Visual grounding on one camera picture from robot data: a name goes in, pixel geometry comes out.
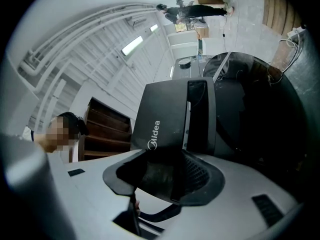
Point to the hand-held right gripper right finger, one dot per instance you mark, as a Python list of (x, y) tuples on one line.
[(245, 189)]

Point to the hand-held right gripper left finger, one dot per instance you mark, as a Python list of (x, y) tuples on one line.
[(87, 184)]

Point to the person's cream printed shirt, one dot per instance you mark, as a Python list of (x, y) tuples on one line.
[(70, 154)]

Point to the person's head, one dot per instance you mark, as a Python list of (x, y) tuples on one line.
[(61, 134)]

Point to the brown wooden shelf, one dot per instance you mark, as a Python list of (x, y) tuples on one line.
[(107, 129)]

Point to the round washing machine door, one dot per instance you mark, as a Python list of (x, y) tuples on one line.
[(250, 104)]

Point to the dark green floor mat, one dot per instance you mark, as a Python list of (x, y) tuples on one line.
[(307, 84)]

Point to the black washing machine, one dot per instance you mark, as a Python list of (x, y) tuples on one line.
[(190, 74)]

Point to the washing machine knob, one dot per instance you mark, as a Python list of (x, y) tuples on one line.
[(184, 63)]

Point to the long ceiling light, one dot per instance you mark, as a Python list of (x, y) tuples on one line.
[(131, 45)]

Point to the white ceiling pipes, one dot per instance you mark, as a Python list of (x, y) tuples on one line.
[(75, 34)]

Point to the white cabinet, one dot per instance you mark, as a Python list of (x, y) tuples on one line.
[(181, 37)]

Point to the white power strip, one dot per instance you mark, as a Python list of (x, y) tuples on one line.
[(295, 32)]

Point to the small ceiling light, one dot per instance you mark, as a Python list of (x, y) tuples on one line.
[(154, 27)]

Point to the white air conditioner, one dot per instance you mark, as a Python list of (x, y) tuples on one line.
[(137, 21)]

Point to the wooden slat pallet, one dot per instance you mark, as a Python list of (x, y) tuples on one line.
[(277, 6)]

